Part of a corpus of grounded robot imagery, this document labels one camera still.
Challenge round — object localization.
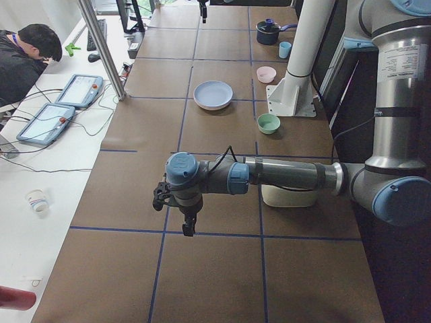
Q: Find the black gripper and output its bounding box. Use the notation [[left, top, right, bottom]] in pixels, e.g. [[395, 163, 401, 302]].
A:
[[198, 0, 207, 24], [177, 198, 203, 237]]

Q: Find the blue plate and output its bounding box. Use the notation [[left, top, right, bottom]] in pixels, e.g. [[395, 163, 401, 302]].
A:
[[193, 81, 233, 106]]

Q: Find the pink plate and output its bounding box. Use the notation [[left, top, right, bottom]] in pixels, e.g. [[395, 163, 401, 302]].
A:
[[195, 101, 230, 111]]

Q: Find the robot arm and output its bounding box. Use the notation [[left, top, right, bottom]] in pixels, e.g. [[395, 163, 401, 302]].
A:
[[153, 1, 430, 236]]

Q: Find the dark blue pot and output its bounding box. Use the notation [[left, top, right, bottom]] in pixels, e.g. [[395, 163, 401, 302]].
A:
[[256, 18, 298, 45]]

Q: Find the pink bowl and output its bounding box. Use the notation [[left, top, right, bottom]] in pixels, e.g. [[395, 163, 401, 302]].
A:
[[256, 66, 277, 83]]

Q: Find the light blue cup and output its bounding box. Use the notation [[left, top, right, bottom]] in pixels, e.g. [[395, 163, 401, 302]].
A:
[[278, 41, 292, 59]]

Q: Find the cream toaster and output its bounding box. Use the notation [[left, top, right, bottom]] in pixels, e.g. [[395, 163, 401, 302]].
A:
[[261, 185, 318, 208]]

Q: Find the black keyboard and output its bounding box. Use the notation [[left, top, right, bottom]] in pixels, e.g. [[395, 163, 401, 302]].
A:
[[86, 18, 108, 52]]

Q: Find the black computer mouse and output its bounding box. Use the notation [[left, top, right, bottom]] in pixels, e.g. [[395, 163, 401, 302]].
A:
[[88, 53, 101, 63]]

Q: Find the green bowl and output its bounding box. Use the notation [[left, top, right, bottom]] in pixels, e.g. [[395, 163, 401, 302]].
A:
[[257, 113, 281, 135]]

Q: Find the green tool on desk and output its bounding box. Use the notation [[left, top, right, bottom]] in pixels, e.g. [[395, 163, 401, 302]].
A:
[[65, 42, 81, 57]]

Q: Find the upper teach pendant tablet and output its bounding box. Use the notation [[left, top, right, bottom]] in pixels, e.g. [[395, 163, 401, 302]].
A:
[[55, 74, 104, 109]]

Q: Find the teach pendant tablet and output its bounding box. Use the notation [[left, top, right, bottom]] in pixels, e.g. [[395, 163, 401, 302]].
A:
[[16, 103, 75, 146], [55, 74, 104, 109]]

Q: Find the paper cup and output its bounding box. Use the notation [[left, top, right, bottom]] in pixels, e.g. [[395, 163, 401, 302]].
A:
[[25, 189, 49, 219]]

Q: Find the lower teach pendant tablet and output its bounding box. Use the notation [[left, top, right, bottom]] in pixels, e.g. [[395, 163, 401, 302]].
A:
[[16, 103, 75, 146]]

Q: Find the seated person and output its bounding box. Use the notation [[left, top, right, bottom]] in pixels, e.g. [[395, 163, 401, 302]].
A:
[[1, 24, 63, 106]]

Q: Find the red cylinder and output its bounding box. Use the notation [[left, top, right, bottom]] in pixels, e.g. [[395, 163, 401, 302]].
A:
[[0, 286, 36, 311]]

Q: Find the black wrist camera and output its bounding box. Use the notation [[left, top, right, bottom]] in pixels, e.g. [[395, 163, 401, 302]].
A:
[[152, 182, 174, 211]]

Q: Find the aluminium frame post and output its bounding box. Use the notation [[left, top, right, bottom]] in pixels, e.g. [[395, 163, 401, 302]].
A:
[[77, 0, 127, 101]]

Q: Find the white camera post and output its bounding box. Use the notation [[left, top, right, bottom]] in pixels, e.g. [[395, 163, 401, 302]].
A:
[[267, 0, 335, 118]]

